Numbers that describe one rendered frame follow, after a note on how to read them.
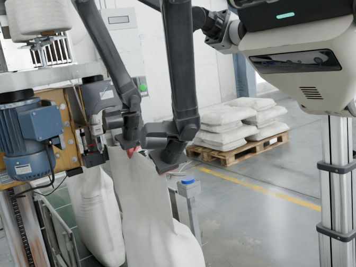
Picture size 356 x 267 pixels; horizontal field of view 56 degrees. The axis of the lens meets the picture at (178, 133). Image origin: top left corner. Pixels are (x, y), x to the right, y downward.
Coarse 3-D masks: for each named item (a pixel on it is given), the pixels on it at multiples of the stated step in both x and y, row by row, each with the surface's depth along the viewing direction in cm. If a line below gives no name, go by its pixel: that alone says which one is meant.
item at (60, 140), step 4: (44, 100) 111; (48, 100) 109; (44, 104) 113; (48, 104) 108; (52, 104) 104; (56, 136) 109; (60, 136) 107; (52, 140) 106; (56, 140) 107; (60, 140) 107; (48, 144) 108; (52, 144) 106; (56, 144) 113; (60, 144) 108; (64, 144) 108; (60, 148) 109; (64, 148) 108
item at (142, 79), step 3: (132, 78) 144; (135, 78) 142; (138, 78) 141; (141, 78) 142; (144, 78) 143; (135, 81) 142; (138, 81) 141; (141, 81) 142; (144, 81) 143; (135, 84) 143; (138, 84) 142; (138, 87) 142; (141, 90) 143; (144, 90) 143; (147, 90) 144; (147, 93) 144; (141, 96) 143; (144, 96) 144
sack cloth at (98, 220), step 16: (80, 144) 176; (80, 176) 172; (96, 176) 160; (80, 192) 164; (96, 192) 164; (112, 192) 169; (80, 208) 169; (96, 208) 166; (112, 208) 171; (80, 224) 173; (96, 224) 167; (112, 224) 173; (96, 240) 169; (112, 240) 172; (96, 256) 173; (112, 256) 173
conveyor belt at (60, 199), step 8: (48, 192) 294; (56, 192) 292; (64, 192) 289; (48, 200) 276; (56, 200) 274; (64, 200) 271; (56, 208) 258; (64, 208) 256; (72, 208) 254; (64, 216) 242; (72, 216) 240; (72, 224) 228; (80, 240) 205; (80, 248) 196; (80, 256) 187; (88, 256) 186; (88, 264) 179; (96, 264) 178
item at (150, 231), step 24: (120, 168) 131; (144, 168) 112; (120, 192) 134; (144, 192) 121; (168, 192) 101; (144, 216) 121; (168, 216) 105; (144, 240) 116; (168, 240) 107; (192, 240) 110; (144, 264) 118; (168, 264) 107; (192, 264) 109
